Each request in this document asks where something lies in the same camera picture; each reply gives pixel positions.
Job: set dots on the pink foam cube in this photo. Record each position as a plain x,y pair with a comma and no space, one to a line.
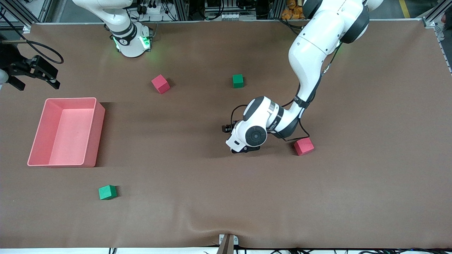
160,84
304,148

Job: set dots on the pink plastic bin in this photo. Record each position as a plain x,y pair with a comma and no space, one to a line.
90,134

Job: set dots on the orange snack bags pile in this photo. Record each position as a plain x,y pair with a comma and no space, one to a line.
291,12

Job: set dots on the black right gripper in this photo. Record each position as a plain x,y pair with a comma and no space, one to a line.
13,65

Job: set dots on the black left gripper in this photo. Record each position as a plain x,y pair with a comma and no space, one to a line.
226,128

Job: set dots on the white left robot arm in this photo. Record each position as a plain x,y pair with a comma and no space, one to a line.
307,56

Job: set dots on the green foam cube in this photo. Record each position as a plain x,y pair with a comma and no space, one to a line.
107,192
238,81

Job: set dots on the metal table edge bracket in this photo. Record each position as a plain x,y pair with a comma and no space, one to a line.
227,243

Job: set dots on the aluminium frame profile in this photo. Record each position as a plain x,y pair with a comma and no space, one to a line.
436,17
21,17

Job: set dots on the white power strip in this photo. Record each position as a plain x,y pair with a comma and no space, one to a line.
150,8

